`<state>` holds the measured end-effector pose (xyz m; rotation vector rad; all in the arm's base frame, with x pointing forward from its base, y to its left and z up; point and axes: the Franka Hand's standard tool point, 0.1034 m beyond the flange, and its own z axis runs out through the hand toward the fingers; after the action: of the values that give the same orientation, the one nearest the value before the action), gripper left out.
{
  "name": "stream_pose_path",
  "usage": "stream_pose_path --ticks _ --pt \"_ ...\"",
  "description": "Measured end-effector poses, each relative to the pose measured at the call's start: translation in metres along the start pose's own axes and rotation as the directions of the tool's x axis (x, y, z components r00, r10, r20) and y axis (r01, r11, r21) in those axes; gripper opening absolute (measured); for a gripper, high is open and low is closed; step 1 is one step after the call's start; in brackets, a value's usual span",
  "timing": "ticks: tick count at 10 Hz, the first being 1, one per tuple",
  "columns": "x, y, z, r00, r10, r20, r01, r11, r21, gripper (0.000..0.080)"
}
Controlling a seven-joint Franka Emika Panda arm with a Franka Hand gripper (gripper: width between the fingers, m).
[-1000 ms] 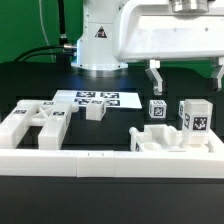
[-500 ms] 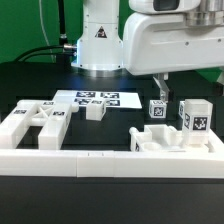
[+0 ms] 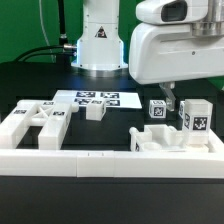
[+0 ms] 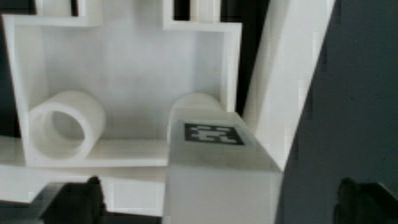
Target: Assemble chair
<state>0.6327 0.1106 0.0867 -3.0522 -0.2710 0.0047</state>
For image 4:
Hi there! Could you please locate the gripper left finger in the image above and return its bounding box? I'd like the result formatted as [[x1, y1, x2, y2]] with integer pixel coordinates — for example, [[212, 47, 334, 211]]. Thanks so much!
[[32, 176, 107, 224]]

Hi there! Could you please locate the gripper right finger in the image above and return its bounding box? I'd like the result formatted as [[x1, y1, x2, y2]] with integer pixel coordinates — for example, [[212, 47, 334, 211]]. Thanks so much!
[[334, 178, 398, 224]]

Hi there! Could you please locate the white chair leg with tag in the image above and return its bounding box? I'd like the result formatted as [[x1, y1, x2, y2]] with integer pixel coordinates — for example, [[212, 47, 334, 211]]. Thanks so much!
[[162, 93, 283, 224]]

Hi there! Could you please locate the white chair seat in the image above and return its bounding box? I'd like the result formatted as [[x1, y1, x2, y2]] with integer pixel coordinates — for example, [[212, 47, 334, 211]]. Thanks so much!
[[4, 0, 242, 167]]

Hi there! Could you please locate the white U-shaped obstacle frame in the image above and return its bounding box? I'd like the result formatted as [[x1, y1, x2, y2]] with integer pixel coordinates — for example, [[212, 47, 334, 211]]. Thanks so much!
[[0, 0, 336, 217]]

